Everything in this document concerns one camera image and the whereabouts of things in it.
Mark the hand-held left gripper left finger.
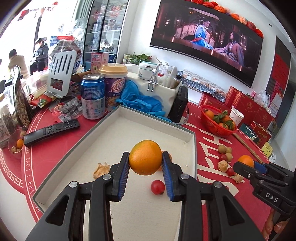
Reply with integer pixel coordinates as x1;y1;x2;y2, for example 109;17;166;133
25;151;131;241

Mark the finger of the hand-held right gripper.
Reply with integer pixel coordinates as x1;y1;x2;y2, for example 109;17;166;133
254;163;290;183
233;162;288;186

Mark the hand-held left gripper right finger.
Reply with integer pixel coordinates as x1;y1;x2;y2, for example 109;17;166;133
162;152;265;241

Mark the small smooth orange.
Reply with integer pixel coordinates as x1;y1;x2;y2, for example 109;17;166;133
129;140;163;176
238;155;255;168

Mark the shallow grey cardboard box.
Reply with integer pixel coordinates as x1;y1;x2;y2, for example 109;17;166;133
32;104;197;241

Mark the person's right hand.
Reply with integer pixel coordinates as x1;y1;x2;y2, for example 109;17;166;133
262;210;288;240

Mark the yellow carton box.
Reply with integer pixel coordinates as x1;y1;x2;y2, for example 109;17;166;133
262;142;274;158

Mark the long wooden back scratcher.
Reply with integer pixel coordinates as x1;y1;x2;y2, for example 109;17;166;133
232;133;271;165

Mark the dark green gift bag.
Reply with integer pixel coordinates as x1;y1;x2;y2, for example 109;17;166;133
239;123;259;142

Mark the red gift box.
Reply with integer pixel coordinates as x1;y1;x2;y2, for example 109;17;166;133
236;93;263;122
225;86;243;108
253;108;277;127
199;94;229;112

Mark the red plastic basket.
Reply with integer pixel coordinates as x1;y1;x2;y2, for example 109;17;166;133
200;105;238;137

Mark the floral white paper cup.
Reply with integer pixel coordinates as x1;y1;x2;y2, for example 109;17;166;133
229;108;245;127

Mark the white calendar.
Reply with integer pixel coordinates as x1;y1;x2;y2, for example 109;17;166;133
268;94;284;118

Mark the pile of leafy tangerines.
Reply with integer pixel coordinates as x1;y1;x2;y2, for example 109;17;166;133
205;110;236;130

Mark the clear plastic bag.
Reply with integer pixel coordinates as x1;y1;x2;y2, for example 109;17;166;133
251;89;271;109

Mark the black portable radio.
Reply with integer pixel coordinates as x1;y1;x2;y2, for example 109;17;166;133
167;85;189;123

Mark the white storage caddy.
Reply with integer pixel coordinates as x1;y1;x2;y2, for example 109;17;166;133
126;70;183;116

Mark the blue drink can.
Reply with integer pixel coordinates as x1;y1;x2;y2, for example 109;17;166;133
81;74;106;120

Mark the black remote control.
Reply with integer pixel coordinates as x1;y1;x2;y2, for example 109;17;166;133
23;119;80;147

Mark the purple milk tea cup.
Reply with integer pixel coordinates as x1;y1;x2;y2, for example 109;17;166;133
98;63;129;114

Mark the pile of clear candy wrappers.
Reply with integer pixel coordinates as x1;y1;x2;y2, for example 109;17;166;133
50;97;82;122

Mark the brown cap bottle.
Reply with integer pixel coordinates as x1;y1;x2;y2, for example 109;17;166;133
172;74;183;90

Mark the chrome metal ornament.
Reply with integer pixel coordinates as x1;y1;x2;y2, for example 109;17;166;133
147;62;160;92

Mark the blue checkered cloth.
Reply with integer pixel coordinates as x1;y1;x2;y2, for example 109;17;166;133
181;68;228;102

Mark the clear plastic container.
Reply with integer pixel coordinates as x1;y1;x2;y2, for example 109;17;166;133
159;62;178;88

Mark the white lidded pot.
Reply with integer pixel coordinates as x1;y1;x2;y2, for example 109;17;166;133
137;61;158;80

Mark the red green snack packet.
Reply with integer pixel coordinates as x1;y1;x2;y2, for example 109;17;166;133
31;94;58;109

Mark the clear plastic dish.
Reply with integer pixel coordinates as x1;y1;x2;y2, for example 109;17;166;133
8;128;29;154

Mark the pink milk carton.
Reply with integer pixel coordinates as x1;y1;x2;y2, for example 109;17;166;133
91;51;109;74

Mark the green potted plant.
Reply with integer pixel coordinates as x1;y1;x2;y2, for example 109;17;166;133
124;53;153;65

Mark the clear bag of nuts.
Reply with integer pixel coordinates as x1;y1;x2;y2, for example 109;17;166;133
0;104;16;149
11;66;35;128

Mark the white slotted spatula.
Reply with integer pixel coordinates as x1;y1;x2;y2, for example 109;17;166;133
46;50;77;98

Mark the large clear snack bag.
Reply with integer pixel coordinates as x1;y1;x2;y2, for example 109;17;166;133
47;19;86;70

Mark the glass display cabinet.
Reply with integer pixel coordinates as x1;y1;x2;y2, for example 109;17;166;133
69;0;129;67

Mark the red fruit box with handle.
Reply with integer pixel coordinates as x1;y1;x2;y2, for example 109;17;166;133
251;120;273;149

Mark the red paper wall decoration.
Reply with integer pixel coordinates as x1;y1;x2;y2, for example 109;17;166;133
266;36;292;121

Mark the wall television screen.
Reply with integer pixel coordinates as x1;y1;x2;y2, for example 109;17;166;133
150;0;264;88

